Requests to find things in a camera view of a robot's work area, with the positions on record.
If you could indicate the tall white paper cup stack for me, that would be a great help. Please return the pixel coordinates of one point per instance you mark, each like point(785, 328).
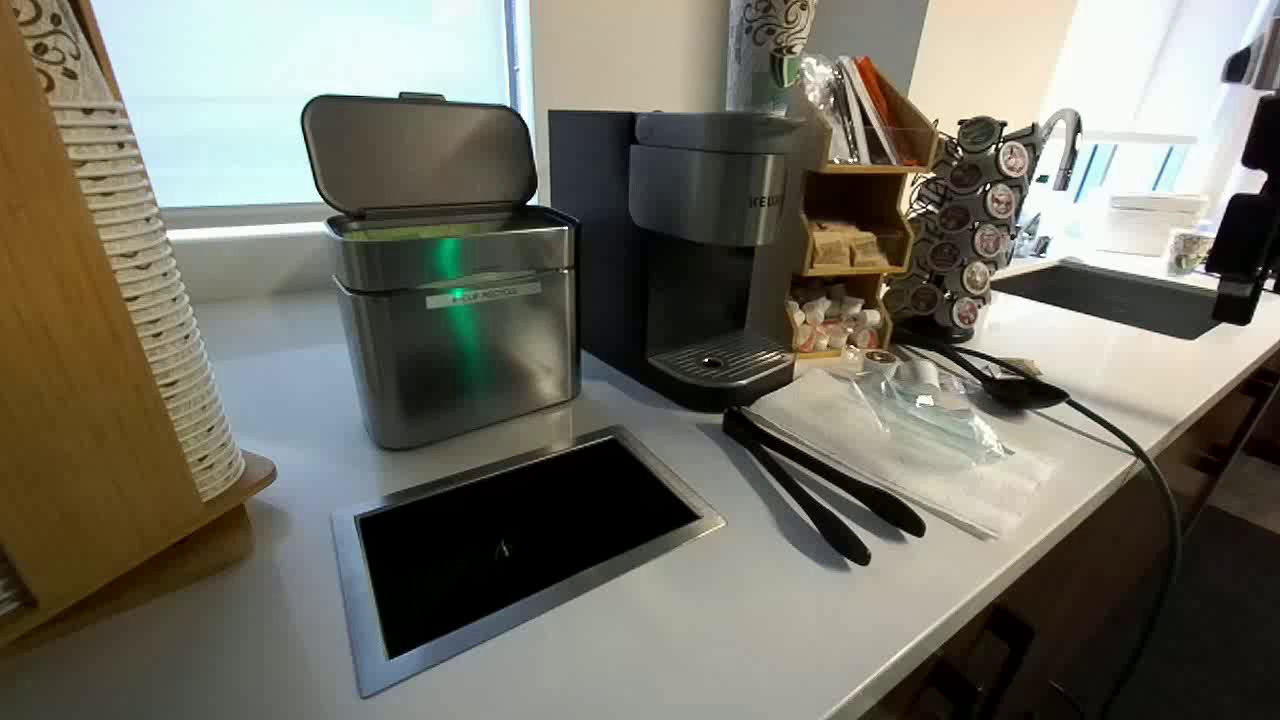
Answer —
point(140, 266)

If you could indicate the brown wooden condiment holder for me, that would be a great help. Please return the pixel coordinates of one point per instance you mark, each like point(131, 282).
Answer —
point(860, 202)

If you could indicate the dark recessed sink basin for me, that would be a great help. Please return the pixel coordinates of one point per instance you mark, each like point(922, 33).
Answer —
point(1115, 299)

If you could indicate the crinkly shiny plastic wrapper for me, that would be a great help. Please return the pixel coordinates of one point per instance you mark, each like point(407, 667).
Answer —
point(821, 106)

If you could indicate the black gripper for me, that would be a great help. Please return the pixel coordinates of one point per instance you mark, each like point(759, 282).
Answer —
point(1243, 235)

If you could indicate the light wooden cup dispenser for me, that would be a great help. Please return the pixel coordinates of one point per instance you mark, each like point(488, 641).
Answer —
point(64, 440)

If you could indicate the chrome sink faucet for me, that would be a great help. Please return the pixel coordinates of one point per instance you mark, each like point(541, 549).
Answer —
point(1061, 132)

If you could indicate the patterned paper cup stack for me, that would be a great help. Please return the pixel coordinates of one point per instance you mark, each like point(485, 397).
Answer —
point(777, 54)

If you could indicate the coffee pod carousel rack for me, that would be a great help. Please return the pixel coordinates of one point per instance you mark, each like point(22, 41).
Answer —
point(975, 224)

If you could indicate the small patterned mug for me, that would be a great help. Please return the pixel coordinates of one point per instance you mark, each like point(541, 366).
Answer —
point(1186, 248)

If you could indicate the black grey coffee machine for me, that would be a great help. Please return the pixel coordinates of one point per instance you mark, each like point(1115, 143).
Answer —
point(693, 254)

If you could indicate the white embossed paper towel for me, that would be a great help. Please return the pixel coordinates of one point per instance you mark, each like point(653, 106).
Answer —
point(934, 480)

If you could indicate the stainless steel lidded bin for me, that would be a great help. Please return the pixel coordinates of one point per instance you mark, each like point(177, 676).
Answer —
point(455, 334)

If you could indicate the black plastic tongs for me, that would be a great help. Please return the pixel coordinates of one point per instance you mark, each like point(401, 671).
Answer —
point(827, 492)

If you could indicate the steel framed counter trash chute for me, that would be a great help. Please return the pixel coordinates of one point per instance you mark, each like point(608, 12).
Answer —
point(521, 542)

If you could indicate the clear plastic bag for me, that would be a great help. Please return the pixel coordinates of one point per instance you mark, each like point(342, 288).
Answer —
point(941, 413)

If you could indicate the orange packet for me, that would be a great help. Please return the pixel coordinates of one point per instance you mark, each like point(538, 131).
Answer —
point(897, 113)

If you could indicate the wooden under-counter cabinet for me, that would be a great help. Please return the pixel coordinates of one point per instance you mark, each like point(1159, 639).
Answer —
point(1064, 614)

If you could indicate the white paper packets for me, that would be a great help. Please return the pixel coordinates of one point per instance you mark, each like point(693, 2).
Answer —
point(855, 113)

